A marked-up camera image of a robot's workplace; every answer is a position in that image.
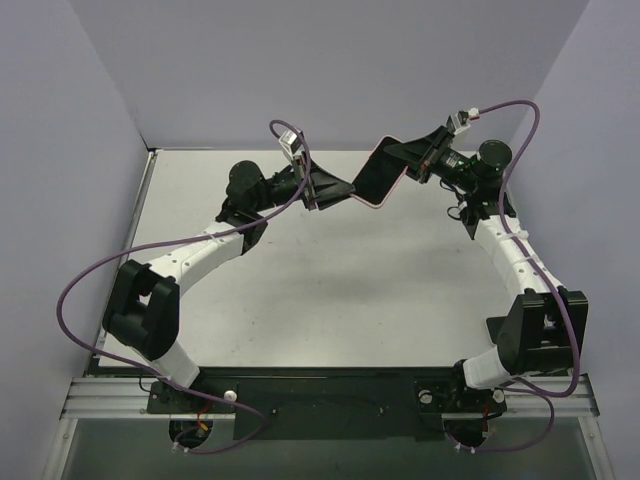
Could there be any black smartphone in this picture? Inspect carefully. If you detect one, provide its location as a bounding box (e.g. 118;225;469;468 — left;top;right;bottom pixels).
352;135;407;206

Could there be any pink phone case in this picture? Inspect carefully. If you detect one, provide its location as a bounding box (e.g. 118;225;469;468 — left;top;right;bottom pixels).
349;133;409;209

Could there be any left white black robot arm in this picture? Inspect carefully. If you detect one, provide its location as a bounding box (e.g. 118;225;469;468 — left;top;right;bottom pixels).
102;153;355;412

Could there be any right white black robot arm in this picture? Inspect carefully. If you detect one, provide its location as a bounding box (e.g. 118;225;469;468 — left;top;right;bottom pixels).
385;126;588;409

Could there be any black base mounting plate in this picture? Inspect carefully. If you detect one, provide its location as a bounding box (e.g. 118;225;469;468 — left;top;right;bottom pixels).
144;367;511;444

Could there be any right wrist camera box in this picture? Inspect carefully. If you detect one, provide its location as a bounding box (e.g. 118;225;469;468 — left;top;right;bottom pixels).
446;108;480;136

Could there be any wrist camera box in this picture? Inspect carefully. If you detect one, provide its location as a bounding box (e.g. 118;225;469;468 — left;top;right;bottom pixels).
278;129;305;158
446;108;480;136

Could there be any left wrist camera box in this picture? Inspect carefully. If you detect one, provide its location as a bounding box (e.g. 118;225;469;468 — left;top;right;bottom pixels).
278;129;305;158

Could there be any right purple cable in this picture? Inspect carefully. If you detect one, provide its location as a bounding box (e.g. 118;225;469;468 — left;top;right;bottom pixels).
474;99;584;399

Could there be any purple cable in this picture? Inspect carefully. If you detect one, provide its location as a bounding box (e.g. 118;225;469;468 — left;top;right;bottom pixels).
56;118;314;381
474;99;584;399

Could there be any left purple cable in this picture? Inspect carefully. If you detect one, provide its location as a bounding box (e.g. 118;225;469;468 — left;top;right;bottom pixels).
56;118;314;381

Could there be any aluminium table frame rail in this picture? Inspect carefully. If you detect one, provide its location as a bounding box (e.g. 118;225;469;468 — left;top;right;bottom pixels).
42;147;601;480

